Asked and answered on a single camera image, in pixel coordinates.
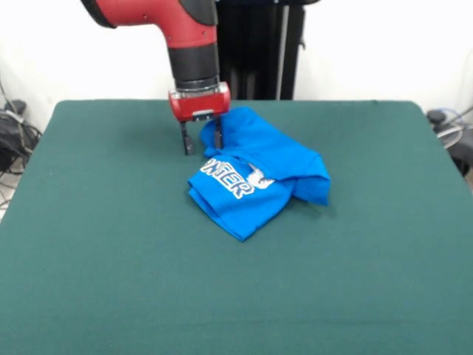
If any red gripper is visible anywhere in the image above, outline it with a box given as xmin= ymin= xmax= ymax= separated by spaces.
xmin=168 ymin=81 xmax=231 ymax=156

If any blue shirt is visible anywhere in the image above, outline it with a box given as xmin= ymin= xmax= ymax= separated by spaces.
xmin=187 ymin=106 xmax=332 ymax=242

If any dark green table cloth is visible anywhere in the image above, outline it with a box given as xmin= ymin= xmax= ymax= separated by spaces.
xmin=0 ymin=99 xmax=473 ymax=355

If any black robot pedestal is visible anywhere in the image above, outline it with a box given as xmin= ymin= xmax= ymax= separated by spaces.
xmin=214 ymin=0 xmax=307 ymax=101

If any black cable tangle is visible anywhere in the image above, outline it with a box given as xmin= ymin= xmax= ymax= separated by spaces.
xmin=0 ymin=73 xmax=44 ymax=208

